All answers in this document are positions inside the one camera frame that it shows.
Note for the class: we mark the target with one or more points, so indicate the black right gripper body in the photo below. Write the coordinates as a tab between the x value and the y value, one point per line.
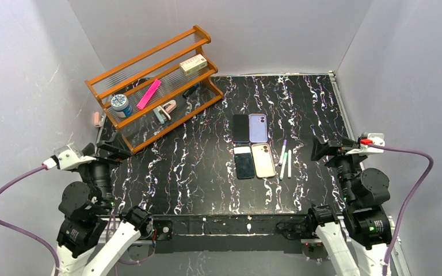
340	152

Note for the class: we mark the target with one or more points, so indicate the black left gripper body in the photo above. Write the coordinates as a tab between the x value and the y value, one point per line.
101	158

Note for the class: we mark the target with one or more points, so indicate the beige pink phone case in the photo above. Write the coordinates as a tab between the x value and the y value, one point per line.
263	161

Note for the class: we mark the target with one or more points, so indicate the lilac phone case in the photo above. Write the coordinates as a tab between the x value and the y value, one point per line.
258	132

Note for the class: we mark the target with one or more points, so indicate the black smartphone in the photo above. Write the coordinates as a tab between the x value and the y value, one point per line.
240	128

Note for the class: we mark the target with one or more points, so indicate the black phone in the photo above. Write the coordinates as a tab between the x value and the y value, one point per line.
244	162

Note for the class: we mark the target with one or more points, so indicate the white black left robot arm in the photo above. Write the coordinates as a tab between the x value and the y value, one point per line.
84	204

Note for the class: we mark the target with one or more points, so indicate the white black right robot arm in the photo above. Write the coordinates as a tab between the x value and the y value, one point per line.
352	243

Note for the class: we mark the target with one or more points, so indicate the pink eraser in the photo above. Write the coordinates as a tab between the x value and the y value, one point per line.
97	119

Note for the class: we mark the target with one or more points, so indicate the green tipped white pen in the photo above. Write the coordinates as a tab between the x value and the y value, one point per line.
283	165

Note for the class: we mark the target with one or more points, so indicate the purple capped pen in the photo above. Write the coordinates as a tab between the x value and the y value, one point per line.
282	153

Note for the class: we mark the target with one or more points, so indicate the blue lidded jar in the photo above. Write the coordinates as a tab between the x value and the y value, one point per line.
121	105

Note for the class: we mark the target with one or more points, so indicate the pink flat bar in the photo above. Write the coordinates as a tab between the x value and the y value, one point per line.
149	94

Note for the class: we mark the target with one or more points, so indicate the orange wooden shelf rack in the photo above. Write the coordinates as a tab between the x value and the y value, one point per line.
133	78

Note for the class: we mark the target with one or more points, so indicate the dark marker on shelf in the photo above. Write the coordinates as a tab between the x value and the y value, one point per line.
186	94

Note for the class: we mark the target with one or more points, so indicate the black base bar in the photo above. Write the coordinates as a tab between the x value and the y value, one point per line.
231	233

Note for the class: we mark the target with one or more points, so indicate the cream cardboard box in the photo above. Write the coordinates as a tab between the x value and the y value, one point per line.
193	64

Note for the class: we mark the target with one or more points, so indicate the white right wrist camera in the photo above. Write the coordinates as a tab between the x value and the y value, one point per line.
369	144

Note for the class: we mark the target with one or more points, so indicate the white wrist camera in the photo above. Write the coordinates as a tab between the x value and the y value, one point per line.
67	157
369	144

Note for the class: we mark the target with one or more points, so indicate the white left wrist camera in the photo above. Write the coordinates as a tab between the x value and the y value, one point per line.
67	157

